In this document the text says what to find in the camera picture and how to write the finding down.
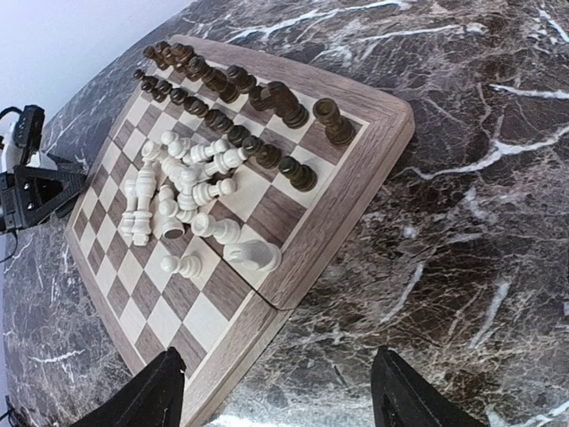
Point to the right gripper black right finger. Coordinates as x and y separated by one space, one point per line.
402 397

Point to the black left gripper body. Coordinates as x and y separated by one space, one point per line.
21 199

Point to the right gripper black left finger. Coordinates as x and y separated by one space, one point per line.
153 397

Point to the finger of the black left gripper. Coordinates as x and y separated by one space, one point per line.
53 192

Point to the white pawn alone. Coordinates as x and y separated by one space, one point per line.
188 266

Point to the white knight piece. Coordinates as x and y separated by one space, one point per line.
257 255

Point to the wooden chess board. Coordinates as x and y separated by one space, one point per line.
221 321

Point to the dark pawn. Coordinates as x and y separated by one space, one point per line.
267 156
302 177
237 135

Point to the dark bishop back row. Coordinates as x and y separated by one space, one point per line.
241 78

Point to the dark knight back row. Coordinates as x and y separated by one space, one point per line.
277 96

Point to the dark pawn nearest right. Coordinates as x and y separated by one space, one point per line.
302 177

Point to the dark rook near corner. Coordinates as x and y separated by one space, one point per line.
338 129

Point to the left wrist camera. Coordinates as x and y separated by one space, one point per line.
27 132

